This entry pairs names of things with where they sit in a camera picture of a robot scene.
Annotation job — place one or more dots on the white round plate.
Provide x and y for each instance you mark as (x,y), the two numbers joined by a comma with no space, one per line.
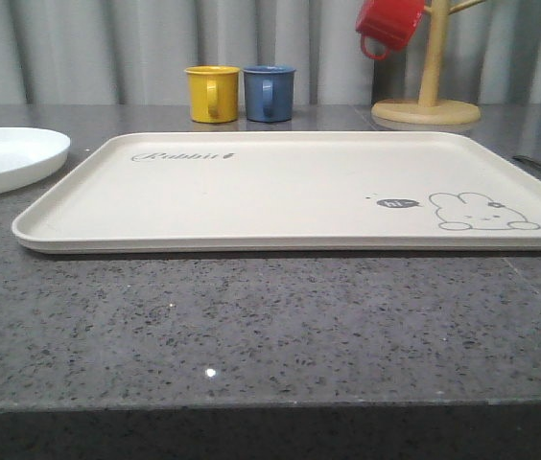
(29,154)

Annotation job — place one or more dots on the cream rabbit serving tray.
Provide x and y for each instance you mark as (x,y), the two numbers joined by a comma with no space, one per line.
(228,191)

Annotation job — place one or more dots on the blue mug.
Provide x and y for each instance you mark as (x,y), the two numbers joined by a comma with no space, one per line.
(269,93)

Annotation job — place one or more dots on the yellow mug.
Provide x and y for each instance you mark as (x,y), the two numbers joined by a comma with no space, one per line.
(214,93)

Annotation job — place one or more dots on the wooden mug tree stand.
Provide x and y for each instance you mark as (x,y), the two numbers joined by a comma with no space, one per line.
(428,108)

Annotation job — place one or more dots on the red mug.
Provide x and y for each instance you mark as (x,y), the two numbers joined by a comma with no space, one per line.
(390,22)

